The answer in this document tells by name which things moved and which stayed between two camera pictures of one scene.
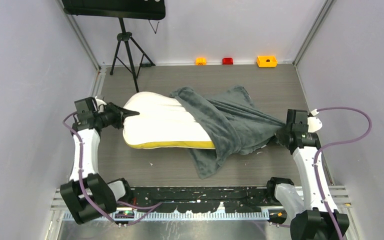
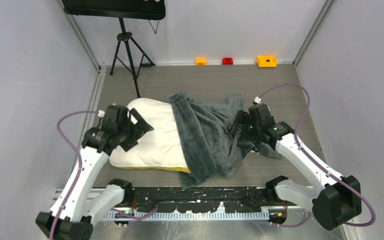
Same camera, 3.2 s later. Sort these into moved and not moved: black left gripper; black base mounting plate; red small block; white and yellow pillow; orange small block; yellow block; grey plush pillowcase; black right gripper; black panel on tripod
Moved: grey plush pillowcase; white and yellow pillow; black right gripper; black left gripper
Not moved: red small block; black base mounting plate; black panel on tripod; yellow block; orange small block
